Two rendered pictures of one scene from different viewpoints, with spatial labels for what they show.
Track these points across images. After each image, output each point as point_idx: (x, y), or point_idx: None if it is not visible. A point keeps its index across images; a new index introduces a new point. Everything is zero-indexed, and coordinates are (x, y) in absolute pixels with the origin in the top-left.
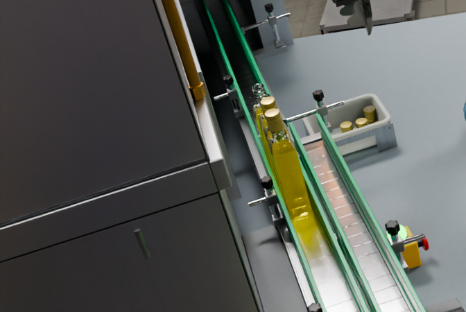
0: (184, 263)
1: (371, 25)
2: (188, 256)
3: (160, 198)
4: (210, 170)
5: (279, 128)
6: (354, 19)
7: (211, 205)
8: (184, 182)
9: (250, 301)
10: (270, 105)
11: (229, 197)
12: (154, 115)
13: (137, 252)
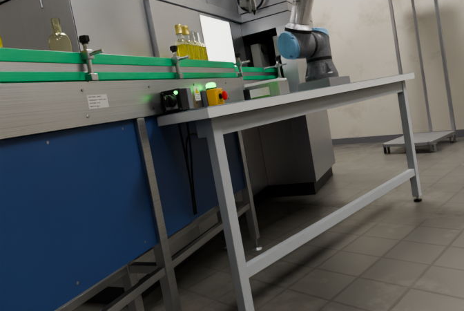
0: (53, 14)
1: (248, 6)
2: (54, 10)
3: None
4: None
5: (177, 32)
6: (242, 3)
7: None
8: None
9: (76, 41)
10: (183, 27)
11: None
12: None
13: (39, 5)
